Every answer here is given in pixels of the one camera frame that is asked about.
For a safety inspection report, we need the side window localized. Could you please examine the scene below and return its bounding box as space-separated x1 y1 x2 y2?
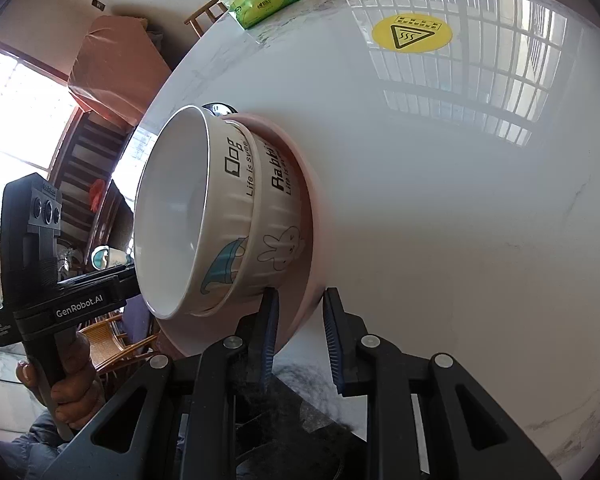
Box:
0 42 79 220

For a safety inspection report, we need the light wooden chair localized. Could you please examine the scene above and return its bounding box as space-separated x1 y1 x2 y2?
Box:
184 0 227 39

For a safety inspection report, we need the left hand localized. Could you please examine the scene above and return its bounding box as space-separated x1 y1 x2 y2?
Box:
14 331 106 430

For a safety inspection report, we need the yellow warning sticker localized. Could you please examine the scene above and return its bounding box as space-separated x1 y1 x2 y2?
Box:
372 13 453 53

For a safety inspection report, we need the black wall switch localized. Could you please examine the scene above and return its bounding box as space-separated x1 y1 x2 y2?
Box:
92 0 106 11

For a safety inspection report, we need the dark wooden bench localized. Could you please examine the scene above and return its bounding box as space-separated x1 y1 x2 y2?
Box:
48 110 132 273

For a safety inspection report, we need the blue floral plate on table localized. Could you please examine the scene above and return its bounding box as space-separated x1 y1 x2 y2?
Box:
202 102 238 117

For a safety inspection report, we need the bottle with teal label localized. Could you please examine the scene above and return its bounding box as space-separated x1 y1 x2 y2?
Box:
91 245 133 270

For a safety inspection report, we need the white ribbed bowl blue band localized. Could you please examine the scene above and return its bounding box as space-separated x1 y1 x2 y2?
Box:
134 105 256 320

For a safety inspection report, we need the orange cloth covered object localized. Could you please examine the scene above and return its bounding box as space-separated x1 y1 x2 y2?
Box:
68 15 171 128

